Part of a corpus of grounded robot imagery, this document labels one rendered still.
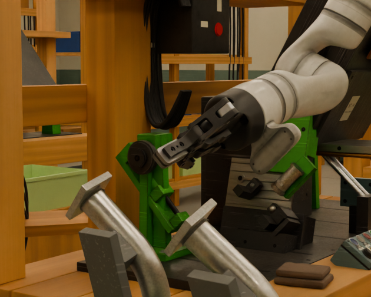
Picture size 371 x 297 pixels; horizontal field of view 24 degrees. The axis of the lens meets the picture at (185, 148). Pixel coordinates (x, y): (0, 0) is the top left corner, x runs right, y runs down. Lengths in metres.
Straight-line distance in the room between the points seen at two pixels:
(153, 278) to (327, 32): 0.48
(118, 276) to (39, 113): 1.12
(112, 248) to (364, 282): 0.99
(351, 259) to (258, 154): 0.76
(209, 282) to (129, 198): 1.35
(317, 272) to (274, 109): 0.62
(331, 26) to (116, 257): 0.51
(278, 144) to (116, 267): 0.32
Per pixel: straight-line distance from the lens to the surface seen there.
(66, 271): 1.87
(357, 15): 1.21
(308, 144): 2.04
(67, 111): 2.01
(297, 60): 1.21
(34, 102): 1.93
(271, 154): 1.10
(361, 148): 2.08
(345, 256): 1.84
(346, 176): 2.12
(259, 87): 1.10
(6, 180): 1.76
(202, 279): 0.73
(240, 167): 2.10
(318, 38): 1.22
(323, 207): 2.58
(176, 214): 1.88
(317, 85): 1.17
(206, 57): 8.31
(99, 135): 2.04
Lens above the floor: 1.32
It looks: 6 degrees down
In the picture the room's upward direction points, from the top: straight up
